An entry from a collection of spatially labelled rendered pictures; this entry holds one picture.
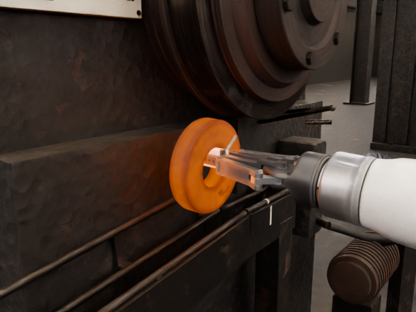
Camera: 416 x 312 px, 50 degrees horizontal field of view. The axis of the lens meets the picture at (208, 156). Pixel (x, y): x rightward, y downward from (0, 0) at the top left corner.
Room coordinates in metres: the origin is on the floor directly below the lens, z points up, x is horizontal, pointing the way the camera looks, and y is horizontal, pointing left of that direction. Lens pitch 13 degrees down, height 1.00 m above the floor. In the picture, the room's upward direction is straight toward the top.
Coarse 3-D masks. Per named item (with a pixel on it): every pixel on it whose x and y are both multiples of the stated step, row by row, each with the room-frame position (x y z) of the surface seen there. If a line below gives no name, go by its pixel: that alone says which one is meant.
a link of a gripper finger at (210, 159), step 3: (207, 156) 0.68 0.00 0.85; (210, 156) 0.67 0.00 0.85; (213, 156) 0.67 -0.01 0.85; (216, 156) 0.67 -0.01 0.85; (219, 156) 0.68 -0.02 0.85; (207, 159) 0.68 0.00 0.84; (210, 159) 0.67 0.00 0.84; (213, 159) 0.67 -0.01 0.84; (204, 162) 0.68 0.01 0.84; (207, 162) 0.68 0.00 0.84; (210, 162) 0.67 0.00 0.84; (213, 162) 0.67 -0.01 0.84; (216, 162) 0.65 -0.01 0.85; (219, 162) 0.64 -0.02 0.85; (213, 165) 0.67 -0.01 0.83; (216, 165) 0.65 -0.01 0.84; (219, 165) 0.64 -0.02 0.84; (216, 168) 0.65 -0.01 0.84; (219, 168) 0.64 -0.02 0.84
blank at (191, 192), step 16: (192, 128) 0.67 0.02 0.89; (208, 128) 0.67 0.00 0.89; (224, 128) 0.71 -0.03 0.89; (176, 144) 0.66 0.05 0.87; (192, 144) 0.64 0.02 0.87; (208, 144) 0.67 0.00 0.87; (224, 144) 0.71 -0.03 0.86; (176, 160) 0.64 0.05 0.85; (192, 160) 0.64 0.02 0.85; (176, 176) 0.64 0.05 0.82; (192, 176) 0.64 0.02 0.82; (208, 176) 0.72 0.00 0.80; (224, 176) 0.71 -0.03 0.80; (176, 192) 0.65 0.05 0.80; (192, 192) 0.64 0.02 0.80; (208, 192) 0.68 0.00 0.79; (224, 192) 0.72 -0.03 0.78; (192, 208) 0.65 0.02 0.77; (208, 208) 0.68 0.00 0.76
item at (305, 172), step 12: (300, 156) 0.59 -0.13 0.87; (312, 156) 0.58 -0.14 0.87; (324, 156) 0.58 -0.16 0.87; (264, 168) 0.61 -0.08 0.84; (276, 168) 0.60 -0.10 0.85; (288, 168) 0.60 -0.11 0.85; (300, 168) 0.57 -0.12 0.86; (312, 168) 0.56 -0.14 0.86; (288, 180) 0.57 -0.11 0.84; (300, 180) 0.56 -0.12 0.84; (312, 180) 0.55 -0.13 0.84; (300, 192) 0.56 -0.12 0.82; (312, 192) 0.55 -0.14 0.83; (312, 204) 0.56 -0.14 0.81
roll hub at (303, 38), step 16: (256, 0) 0.72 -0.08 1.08; (272, 0) 0.71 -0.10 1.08; (304, 0) 0.77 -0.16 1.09; (320, 0) 0.80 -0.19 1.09; (336, 0) 0.89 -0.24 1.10; (256, 16) 0.73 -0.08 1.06; (272, 16) 0.72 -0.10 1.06; (288, 16) 0.72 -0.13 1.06; (304, 16) 0.78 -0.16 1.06; (320, 16) 0.80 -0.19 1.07; (336, 16) 0.88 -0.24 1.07; (272, 32) 0.73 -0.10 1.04; (288, 32) 0.72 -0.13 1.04; (304, 32) 0.79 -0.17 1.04; (320, 32) 0.84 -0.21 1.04; (272, 48) 0.75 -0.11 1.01; (288, 48) 0.74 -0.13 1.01; (304, 48) 0.77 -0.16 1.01; (320, 48) 0.83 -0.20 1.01; (288, 64) 0.78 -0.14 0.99; (304, 64) 0.77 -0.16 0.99; (320, 64) 0.83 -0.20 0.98
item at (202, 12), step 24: (168, 0) 0.72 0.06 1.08; (192, 0) 0.68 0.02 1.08; (192, 24) 0.70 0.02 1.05; (192, 48) 0.72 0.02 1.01; (216, 48) 0.71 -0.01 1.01; (192, 72) 0.75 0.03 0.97; (216, 72) 0.72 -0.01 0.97; (312, 72) 1.00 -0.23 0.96; (216, 96) 0.78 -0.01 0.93; (240, 96) 0.77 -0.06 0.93
